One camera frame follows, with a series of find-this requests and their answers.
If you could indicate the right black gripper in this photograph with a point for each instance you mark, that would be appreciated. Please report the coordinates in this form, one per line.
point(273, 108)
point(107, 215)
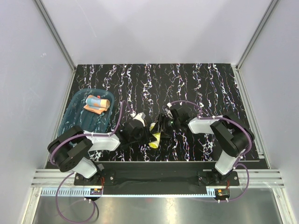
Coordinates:
point(166, 134)

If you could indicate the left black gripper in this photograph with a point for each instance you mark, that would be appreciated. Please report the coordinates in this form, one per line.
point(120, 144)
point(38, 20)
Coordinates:
point(148, 138)

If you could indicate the yellow cream towel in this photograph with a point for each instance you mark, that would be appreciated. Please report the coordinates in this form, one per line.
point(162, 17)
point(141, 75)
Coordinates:
point(154, 144)

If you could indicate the orange polka dot towel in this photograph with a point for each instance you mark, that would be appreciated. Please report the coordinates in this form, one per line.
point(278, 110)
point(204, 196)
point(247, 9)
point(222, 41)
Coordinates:
point(96, 104)

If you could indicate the blue transparent plastic bin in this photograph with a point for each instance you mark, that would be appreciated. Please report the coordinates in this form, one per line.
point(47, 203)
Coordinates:
point(79, 124)

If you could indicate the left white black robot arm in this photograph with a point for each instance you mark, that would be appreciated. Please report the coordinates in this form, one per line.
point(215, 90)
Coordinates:
point(69, 151)

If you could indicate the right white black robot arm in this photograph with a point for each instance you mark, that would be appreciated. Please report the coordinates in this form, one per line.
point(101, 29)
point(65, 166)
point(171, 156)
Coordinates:
point(233, 136)

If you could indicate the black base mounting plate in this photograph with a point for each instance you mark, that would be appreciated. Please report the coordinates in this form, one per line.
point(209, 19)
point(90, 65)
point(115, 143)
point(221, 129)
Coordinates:
point(198, 173)

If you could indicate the black marbled table mat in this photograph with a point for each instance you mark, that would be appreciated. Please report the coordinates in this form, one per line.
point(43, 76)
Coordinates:
point(212, 88)

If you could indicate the left small connector box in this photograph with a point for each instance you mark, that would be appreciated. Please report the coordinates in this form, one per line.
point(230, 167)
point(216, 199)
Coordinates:
point(96, 191)

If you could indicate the right orange connector box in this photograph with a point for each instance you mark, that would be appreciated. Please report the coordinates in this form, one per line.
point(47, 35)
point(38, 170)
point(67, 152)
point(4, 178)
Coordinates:
point(222, 194)

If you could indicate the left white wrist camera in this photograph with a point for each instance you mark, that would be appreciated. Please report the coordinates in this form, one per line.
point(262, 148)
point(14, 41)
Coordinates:
point(140, 117)

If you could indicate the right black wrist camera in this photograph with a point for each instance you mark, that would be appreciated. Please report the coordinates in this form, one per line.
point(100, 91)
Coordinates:
point(177, 112)

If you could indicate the right aluminium frame post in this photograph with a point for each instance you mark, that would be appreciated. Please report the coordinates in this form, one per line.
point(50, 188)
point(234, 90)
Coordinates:
point(266, 16)

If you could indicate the aluminium frame post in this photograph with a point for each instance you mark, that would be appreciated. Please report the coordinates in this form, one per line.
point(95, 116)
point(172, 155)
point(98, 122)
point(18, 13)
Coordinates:
point(266, 16)
point(51, 27)

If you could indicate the left aluminium frame post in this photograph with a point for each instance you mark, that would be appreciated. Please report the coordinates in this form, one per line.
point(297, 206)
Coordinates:
point(51, 27)

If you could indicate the aluminium front rail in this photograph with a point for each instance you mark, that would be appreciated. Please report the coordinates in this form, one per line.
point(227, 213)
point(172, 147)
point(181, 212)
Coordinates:
point(54, 183)

